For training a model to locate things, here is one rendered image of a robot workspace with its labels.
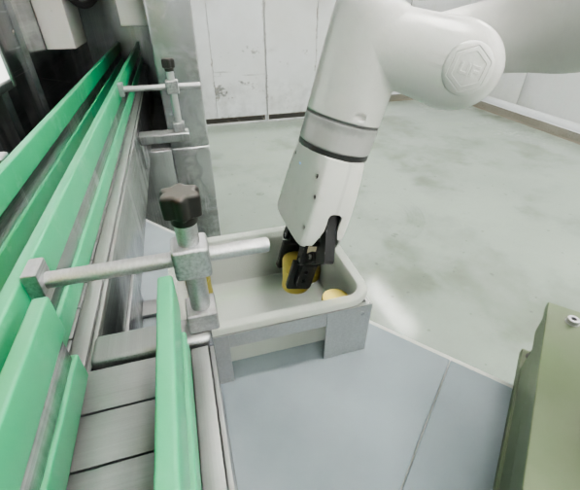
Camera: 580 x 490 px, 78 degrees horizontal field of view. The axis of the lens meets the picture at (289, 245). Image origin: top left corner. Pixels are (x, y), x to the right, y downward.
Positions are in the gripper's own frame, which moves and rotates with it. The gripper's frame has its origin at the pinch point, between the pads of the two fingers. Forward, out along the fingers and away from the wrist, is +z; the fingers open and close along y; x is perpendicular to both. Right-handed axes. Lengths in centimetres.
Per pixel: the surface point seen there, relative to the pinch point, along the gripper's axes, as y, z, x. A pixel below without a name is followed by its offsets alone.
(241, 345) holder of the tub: 7.6, 5.7, -7.4
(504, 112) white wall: -289, -11, 347
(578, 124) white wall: -205, -21, 344
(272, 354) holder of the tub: 7.6, 7.4, -3.5
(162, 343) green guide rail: 19.6, -8.4, -16.8
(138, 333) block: 10.5, 0.2, -17.9
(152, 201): -73, 30, -15
